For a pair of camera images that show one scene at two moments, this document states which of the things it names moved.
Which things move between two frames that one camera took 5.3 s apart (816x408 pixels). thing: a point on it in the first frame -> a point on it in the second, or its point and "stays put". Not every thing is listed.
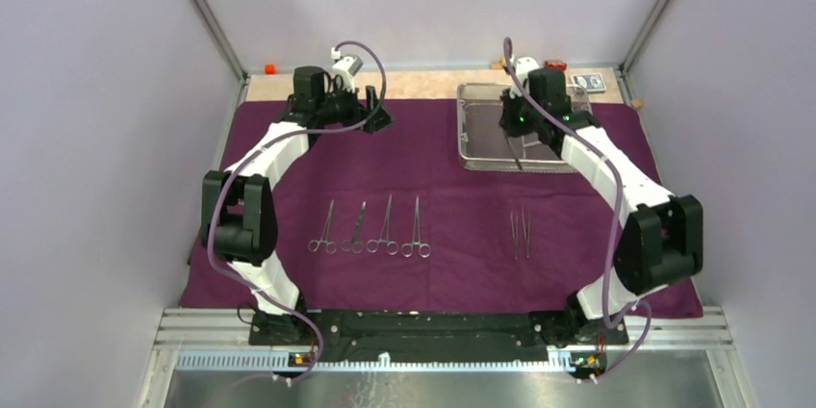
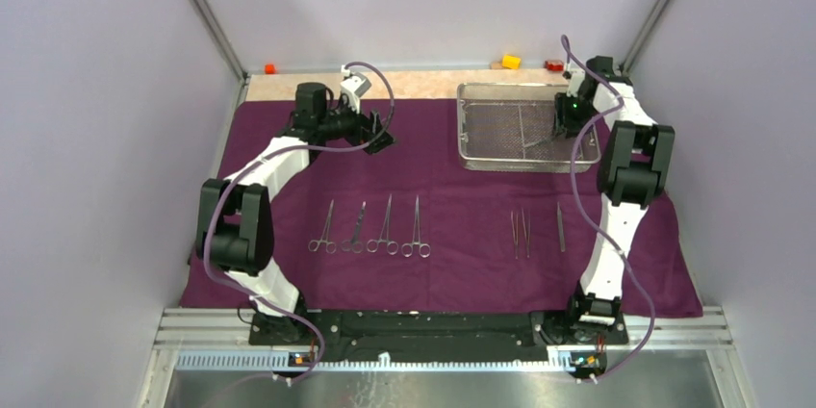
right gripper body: x=520 y=115 -> x=572 y=114
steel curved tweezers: x=515 y=234 stays put
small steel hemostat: x=329 y=246 stays put
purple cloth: x=388 y=216 stays put
